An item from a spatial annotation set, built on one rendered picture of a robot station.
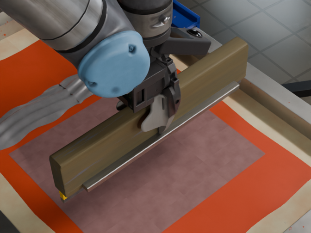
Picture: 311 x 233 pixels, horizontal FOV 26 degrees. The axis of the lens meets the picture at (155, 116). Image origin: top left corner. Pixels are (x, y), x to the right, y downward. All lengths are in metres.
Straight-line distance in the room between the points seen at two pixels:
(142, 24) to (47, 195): 0.40
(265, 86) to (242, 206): 0.26
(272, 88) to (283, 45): 1.64
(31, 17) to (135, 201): 0.55
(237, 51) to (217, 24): 1.87
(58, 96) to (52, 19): 0.65
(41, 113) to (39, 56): 0.17
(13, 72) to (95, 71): 0.69
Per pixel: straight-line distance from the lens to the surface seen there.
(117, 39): 0.68
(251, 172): 1.17
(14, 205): 1.14
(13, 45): 1.42
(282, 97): 1.25
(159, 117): 1.01
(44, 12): 0.64
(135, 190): 1.14
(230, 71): 1.12
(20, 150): 1.22
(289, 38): 2.95
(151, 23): 0.87
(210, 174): 1.16
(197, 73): 1.06
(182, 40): 0.95
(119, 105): 1.03
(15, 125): 1.25
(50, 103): 1.28
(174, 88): 0.96
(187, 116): 1.08
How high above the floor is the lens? 1.87
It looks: 47 degrees down
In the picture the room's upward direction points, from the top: straight up
